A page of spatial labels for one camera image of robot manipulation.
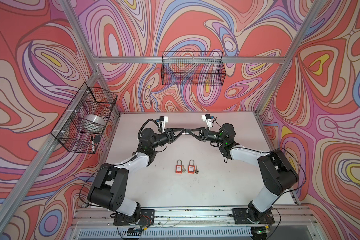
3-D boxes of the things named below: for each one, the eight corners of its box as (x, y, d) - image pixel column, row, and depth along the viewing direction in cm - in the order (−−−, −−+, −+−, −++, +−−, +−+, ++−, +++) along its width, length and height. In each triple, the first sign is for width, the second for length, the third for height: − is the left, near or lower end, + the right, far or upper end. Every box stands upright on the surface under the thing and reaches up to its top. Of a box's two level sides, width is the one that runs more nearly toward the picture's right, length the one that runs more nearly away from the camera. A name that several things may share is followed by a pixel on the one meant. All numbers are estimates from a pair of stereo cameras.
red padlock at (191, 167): (187, 173, 90) (187, 172, 89) (187, 160, 96) (187, 159, 94) (194, 173, 90) (195, 172, 89) (194, 160, 96) (194, 159, 94)
